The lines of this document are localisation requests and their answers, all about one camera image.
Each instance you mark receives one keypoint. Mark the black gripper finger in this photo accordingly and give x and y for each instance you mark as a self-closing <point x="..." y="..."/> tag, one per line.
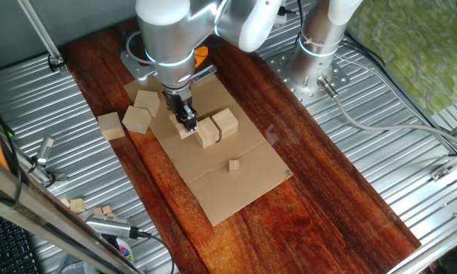
<point x="183" y="122"/>
<point x="192" y="118"/>

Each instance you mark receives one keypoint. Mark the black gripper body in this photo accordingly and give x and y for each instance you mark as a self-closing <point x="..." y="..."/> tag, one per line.
<point x="178" y="102"/>

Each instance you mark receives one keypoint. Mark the large wooden cube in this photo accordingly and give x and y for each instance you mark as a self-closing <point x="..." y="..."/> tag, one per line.
<point x="110" y="126"/>
<point x="136" y="119"/>
<point x="226" y="122"/>
<point x="185" y="135"/>
<point x="207" y="133"/>
<point x="147" y="102"/>

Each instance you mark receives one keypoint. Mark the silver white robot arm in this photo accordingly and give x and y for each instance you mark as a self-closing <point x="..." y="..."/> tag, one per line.
<point x="167" y="38"/>

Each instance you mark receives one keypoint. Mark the orange emergency stop button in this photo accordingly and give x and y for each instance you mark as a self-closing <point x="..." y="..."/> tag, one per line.
<point x="202" y="53"/>

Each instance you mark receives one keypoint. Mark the medium wooden cube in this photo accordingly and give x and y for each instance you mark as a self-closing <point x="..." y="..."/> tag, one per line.
<point x="77" y="205"/>
<point x="65" y="202"/>
<point x="234" y="166"/>

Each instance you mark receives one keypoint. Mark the brown cardboard sheet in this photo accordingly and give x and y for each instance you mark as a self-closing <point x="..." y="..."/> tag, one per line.
<point x="221" y="190"/>

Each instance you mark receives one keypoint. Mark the small wooden cube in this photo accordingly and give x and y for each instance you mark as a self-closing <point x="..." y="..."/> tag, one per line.
<point x="107" y="209"/>
<point x="98" y="211"/>
<point x="111" y="215"/>

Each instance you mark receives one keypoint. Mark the silver robot mounting plate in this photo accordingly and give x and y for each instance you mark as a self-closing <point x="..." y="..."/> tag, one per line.
<point x="312" y="95"/>

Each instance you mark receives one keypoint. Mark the white power strip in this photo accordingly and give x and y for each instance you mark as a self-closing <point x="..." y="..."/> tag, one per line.
<point x="284" y="21"/>

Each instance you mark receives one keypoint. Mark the reddish wood grain board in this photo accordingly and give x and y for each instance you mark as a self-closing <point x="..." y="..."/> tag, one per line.
<point x="308" y="190"/>

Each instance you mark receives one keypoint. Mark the black power plug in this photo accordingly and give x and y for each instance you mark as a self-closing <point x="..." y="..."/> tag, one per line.
<point x="289" y="11"/>

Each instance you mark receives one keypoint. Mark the aluminium stand pole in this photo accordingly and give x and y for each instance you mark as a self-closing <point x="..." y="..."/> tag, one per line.
<point x="42" y="34"/>

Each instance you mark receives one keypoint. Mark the black keyboard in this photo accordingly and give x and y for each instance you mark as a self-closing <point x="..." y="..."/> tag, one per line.
<point x="7" y="251"/>

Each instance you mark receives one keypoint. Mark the aluminium profile bar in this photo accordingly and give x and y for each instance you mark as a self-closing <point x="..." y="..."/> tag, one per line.
<point x="434" y="247"/>
<point x="453" y="161"/>

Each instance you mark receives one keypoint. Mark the metal camera stand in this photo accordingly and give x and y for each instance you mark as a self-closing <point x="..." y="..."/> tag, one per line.
<point x="59" y="177"/>

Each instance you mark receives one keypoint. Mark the silver camera on stand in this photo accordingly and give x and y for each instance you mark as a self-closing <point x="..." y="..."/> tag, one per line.
<point x="45" y="148"/>

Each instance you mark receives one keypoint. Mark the metal frame bar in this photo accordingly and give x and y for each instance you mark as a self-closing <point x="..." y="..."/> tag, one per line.
<point x="42" y="217"/>

